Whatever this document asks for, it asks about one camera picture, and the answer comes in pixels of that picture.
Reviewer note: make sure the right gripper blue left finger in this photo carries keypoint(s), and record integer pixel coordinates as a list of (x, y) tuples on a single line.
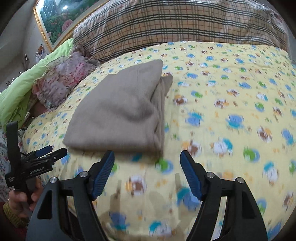
[(65, 210)]

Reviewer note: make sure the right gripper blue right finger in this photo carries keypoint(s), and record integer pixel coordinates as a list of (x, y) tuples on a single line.
[(242, 217)]

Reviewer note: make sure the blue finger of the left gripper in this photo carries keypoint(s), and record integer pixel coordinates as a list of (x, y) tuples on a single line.
[(57, 155), (43, 151)]

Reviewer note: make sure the beige fleece garment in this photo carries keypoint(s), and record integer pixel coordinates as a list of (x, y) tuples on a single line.
[(125, 112)]

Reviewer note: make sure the left sleeve forearm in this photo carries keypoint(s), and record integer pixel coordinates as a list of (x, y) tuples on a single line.
[(12, 227)]

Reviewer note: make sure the left hand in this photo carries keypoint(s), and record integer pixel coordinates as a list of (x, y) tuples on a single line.
[(18, 201)]

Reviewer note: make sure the green quilt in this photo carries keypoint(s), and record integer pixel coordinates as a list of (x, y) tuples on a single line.
[(15, 98)]

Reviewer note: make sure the floral ruffled pillow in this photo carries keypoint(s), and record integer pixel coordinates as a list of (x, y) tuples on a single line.
[(62, 76)]

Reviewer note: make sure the yellow bear print quilt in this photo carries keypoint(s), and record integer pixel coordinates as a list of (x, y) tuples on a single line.
[(231, 106)]

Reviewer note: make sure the gold framed painting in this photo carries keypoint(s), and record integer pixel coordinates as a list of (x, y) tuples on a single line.
[(57, 19)]

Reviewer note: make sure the plaid checked blanket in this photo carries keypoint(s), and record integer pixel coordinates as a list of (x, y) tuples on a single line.
[(119, 27)]

